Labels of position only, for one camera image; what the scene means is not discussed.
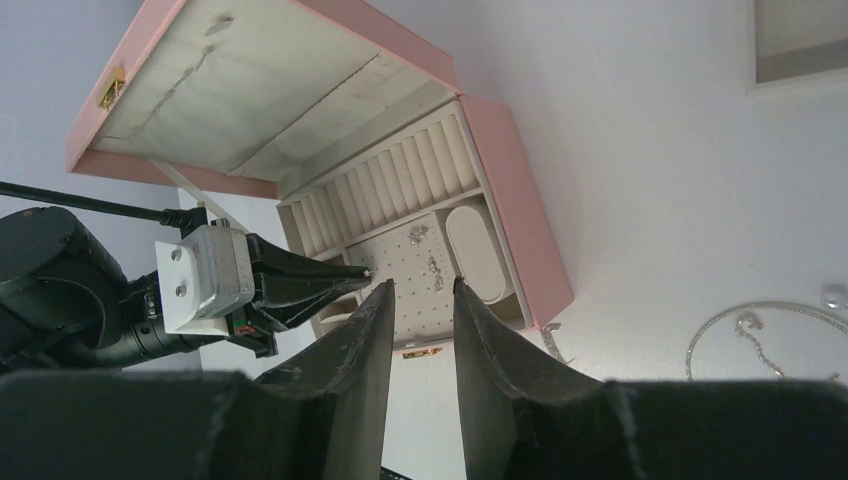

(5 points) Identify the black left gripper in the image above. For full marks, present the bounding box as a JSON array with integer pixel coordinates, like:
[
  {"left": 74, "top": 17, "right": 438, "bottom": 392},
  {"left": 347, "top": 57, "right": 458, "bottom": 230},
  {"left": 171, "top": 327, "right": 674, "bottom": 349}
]
[{"left": 99, "top": 233, "right": 371, "bottom": 368}]

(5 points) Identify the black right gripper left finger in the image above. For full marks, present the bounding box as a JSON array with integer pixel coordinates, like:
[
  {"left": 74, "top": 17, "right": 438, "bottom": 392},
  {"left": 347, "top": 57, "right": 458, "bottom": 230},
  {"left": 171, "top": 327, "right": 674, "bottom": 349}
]
[{"left": 1, "top": 280, "right": 395, "bottom": 479}]

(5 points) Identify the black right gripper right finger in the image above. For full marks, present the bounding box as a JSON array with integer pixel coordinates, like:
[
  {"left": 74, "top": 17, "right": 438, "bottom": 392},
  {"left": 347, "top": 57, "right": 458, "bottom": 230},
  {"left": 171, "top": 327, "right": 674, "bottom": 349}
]
[{"left": 453, "top": 280, "right": 847, "bottom": 479}]

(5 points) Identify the small silver earring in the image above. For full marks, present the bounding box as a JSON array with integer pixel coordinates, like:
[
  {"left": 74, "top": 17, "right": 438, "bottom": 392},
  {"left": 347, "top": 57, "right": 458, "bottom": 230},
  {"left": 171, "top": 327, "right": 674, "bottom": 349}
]
[
  {"left": 539, "top": 322, "right": 574, "bottom": 365},
  {"left": 407, "top": 224, "right": 429, "bottom": 247}
]

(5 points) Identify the small silver stud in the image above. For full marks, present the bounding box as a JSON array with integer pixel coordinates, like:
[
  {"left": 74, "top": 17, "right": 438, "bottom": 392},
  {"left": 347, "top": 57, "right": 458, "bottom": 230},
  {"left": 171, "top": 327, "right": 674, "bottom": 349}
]
[{"left": 427, "top": 256, "right": 445, "bottom": 292}]

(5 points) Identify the pink jewelry box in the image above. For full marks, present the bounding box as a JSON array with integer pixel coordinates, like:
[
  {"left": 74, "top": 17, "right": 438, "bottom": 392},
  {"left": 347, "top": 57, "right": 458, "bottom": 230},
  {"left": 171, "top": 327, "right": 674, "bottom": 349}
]
[{"left": 66, "top": 1, "right": 574, "bottom": 351}]

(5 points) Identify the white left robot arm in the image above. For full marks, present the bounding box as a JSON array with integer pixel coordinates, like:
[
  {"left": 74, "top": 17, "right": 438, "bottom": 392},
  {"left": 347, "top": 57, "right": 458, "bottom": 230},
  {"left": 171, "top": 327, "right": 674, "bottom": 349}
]
[{"left": 1, "top": 207, "right": 370, "bottom": 372}]

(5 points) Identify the beige oval watch pillow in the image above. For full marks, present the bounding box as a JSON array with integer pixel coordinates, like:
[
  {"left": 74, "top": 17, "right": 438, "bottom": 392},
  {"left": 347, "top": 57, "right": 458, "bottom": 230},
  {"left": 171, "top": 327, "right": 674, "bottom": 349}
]
[{"left": 445, "top": 203, "right": 515, "bottom": 304}]

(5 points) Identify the beige divided tray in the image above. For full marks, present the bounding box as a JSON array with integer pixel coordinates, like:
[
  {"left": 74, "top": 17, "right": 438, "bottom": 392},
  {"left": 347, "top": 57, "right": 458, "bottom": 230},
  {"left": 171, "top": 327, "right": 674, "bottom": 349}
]
[{"left": 746, "top": 0, "right": 847, "bottom": 95}]

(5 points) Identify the black left camera cable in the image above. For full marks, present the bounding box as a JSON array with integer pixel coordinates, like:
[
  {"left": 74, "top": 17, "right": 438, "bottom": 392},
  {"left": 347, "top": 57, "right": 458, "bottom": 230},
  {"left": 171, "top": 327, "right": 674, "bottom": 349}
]
[{"left": 0, "top": 180, "right": 210, "bottom": 233}]

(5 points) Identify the silver hoop necklace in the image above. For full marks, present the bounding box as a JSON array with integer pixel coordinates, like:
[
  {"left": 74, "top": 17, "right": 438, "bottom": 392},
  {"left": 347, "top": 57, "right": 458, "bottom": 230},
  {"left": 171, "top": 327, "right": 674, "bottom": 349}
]
[{"left": 684, "top": 284, "right": 848, "bottom": 384}]

